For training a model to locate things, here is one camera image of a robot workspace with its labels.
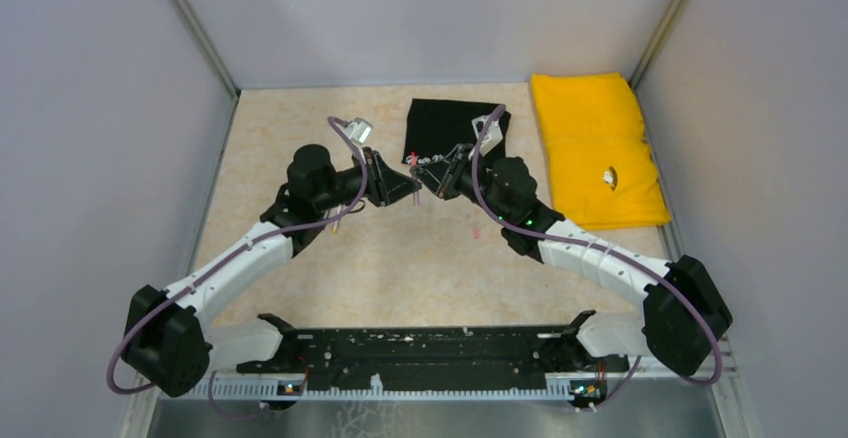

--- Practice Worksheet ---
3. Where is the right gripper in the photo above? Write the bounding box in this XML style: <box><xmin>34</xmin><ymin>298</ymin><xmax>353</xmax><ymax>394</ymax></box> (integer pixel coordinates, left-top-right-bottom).
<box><xmin>411</xmin><ymin>144</ymin><xmax>512</xmax><ymax>224</ymax></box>

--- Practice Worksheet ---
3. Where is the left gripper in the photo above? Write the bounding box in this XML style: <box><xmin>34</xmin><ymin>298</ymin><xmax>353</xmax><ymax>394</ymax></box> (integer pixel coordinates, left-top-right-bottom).
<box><xmin>315</xmin><ymin>146</ymin><xmax>422</xmax><ymax>213</ymax></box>

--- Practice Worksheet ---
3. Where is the thin pink pen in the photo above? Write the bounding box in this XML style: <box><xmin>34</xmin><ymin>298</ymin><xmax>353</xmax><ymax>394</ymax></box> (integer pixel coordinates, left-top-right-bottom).
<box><xmin>409</xmin><ymin>152</ymin><xmax>421</xmax><ymax>207</ymax></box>

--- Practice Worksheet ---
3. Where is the white yellow marker pen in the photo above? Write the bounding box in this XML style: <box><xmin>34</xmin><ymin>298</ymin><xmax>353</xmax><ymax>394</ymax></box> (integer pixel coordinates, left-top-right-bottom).
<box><xmin>331</xmin><ymin>206</ymin><xmax>344</xmax><ymax>235</ymax></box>

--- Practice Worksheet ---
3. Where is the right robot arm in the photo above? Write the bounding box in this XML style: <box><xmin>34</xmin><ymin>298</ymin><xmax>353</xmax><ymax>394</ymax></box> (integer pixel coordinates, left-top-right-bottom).
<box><xmin>411</xmin><ymin>145</ymin><xmax>733</xmax><ymax>384</ymax></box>

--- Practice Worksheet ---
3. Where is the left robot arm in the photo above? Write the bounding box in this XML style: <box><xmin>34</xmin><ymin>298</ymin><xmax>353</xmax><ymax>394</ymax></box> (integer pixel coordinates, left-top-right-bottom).
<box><xmin>110</xmin><ymin>144</ymin><xmax>421</xmax><ymax>397</ymax></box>

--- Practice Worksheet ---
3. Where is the black folded t-shirt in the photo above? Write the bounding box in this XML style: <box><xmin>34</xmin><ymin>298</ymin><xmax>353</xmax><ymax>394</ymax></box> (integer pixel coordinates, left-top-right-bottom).
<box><xmin>401</xmin><ymin>98</ymin><xmax>497</xmax><ymax>165</ymax></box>

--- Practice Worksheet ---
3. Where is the yellow folded t-shirt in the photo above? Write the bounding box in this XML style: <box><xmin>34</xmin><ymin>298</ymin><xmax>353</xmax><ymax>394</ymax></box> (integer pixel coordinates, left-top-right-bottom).
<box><xmin>530</xmin><ymin>73</ymin><xmax>672</xmax><ymax>230</ymax></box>

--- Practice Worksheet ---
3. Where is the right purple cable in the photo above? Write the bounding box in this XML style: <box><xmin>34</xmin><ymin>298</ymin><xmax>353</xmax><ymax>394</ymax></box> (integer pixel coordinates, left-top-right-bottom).
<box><xmin>470</xmin><ymin>103</ymin><xmax>725</xmax><ymax>412</ymax></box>

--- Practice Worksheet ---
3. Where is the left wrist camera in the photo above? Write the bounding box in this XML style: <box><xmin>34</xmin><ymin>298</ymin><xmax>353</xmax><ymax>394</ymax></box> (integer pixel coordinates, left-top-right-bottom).
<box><xmin>344</xmin><ymin>117</ymin><xmax>373</xmax><ymax>147</ymax></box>

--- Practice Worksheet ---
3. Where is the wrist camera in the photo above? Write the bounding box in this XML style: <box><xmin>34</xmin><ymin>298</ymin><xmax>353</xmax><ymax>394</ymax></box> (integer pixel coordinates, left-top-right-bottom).
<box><xmin>471</xmin><ymin>115</ymin><xmax>504</xmax><ymax>157</ymax></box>
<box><xmin>344</xmin><ymin>117</ymin><xmax>373</xmax><ymax>147</ymax></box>

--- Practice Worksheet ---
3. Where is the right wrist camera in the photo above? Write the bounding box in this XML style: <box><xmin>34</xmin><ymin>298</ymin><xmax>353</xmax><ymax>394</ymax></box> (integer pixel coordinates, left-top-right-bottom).
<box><xmin>471</xmin><ymin>115</ymin><xmax>504</xmax><ymax>157</ymax></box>

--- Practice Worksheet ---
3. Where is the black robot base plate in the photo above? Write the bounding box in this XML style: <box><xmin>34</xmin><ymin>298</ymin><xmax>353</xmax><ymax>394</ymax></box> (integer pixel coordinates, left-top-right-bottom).
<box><xmin>236</xmin><ymin>324</ymin><xmax>630</xmax><ymax>394</ymax></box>

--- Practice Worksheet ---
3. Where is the aluminium frame rail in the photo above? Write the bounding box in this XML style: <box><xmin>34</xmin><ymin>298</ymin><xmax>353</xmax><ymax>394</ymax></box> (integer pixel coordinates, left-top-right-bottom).
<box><xmin>139</xmin><ymin>332</ymin><xmax>738</xmax><ymax>402</ymax></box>

